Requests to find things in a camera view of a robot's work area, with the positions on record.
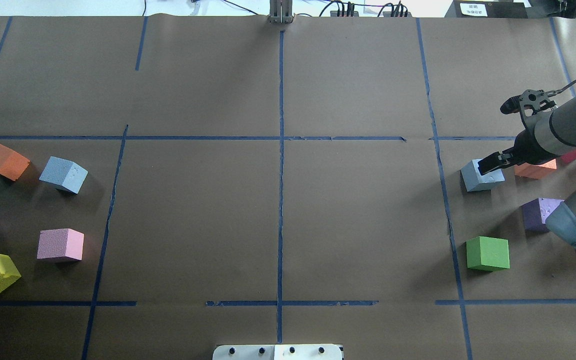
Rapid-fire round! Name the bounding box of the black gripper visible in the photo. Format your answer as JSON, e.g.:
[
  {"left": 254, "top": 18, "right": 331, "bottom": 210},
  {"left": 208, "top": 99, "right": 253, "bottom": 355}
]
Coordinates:
[{"left": 477, "top": 146, "right": 525, "bottom": 176}]

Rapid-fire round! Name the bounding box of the blue block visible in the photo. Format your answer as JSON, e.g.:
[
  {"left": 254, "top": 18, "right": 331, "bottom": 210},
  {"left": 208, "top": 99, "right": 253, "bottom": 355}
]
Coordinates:
[
  {"left": 461, "top": 158, "right": 506, "bottom": 192},
  {"left": 39, "top": 156, "right": 89, "bottom": 194}
]

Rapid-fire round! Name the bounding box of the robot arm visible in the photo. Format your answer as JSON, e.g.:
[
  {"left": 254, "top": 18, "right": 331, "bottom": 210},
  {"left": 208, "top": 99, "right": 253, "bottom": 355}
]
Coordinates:
[{"left": 478, "top": 89, "right": 576, "bottom": 250}]

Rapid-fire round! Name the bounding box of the far orange foam block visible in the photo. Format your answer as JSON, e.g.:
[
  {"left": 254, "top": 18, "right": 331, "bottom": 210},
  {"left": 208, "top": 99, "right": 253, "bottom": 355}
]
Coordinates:
[{"left": 514, "top": 159, "right": 558, "bottom": 180}]

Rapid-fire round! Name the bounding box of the orange foam block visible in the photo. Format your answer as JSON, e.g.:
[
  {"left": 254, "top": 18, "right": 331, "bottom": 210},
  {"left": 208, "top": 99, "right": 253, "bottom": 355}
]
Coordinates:
[
  {"left": 0, "top": 143, "right": 31, "bottom": 182},
  {"left": 514, "top": 159, "right": 558, "bottom": 180}
]

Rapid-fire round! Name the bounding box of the far purple foam block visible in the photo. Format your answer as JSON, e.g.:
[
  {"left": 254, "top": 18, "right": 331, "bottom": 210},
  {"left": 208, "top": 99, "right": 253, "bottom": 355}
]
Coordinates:
[{"left": 520, "top": 197, "right": 563, "bottom": 233}]

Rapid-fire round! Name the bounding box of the green foam block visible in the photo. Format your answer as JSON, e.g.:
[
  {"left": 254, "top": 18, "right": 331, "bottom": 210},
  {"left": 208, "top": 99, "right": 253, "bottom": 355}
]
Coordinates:
[{"left": 465, "top": 235, "right": 511, "bottom": 272}]

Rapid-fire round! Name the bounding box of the black power adapter box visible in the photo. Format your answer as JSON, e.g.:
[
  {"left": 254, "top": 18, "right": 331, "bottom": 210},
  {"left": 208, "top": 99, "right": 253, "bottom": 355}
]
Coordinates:
[{"left": 444, "top": 0, "right": 528, "bottom": 19}]

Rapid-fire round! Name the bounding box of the pink foam block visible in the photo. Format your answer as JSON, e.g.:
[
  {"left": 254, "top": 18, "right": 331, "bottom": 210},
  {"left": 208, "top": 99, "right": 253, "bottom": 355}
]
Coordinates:
[{"left": 36, "top": 228, "right": 85, "bottom": 263}]

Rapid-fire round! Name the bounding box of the near orange foam block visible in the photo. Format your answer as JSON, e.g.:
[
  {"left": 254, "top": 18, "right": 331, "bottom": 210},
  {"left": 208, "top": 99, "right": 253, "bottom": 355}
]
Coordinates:
[{"left": 0, "top": 143, "right": 31, "bottom": 182}]

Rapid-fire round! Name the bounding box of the aluminium frame post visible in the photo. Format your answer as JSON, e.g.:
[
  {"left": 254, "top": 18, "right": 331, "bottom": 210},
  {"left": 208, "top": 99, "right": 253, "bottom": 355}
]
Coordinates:
[{"left": 268, "top": 0, "right": 295, "bottom": 24}]

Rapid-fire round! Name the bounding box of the white camera mast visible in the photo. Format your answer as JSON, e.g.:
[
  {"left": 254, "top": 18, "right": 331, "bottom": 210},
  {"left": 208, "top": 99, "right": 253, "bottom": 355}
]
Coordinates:
[{"left": 212, "top": 343, "right": 345, "bottom": 360}]

